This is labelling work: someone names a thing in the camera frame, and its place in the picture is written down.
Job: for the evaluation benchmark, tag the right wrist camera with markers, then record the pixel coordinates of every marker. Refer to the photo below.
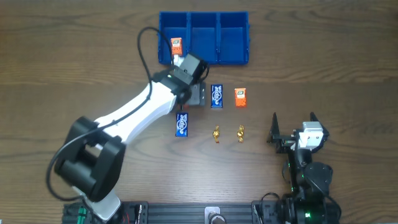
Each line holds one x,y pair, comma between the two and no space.
311,135

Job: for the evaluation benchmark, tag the blue candy pack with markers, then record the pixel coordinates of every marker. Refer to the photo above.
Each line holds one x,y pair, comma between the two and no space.
216,96
182,124

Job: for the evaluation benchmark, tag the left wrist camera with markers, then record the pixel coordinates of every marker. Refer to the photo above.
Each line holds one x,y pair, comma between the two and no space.
178,59

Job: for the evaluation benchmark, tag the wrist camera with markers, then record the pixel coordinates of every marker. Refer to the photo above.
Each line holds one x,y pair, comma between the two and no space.
178,59
311,135

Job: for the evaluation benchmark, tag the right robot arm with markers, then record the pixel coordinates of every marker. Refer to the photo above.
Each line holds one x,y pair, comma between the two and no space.
311,177

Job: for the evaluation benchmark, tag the gold candy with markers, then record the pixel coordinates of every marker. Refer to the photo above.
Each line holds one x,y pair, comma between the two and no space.
215,133
240,133

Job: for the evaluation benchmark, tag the blue tray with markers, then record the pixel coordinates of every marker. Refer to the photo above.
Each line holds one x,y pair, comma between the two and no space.
233,46

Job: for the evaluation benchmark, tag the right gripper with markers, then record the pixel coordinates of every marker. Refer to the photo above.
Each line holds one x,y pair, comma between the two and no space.
284,144

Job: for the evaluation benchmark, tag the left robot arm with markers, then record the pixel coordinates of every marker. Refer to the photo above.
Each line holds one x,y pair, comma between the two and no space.
149,102

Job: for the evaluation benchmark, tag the orange candy box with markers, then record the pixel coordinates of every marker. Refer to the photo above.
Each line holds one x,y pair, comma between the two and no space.
176,48
240,99

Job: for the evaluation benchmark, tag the mounting rail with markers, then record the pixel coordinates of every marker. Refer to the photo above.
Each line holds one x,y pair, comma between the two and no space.
186,213

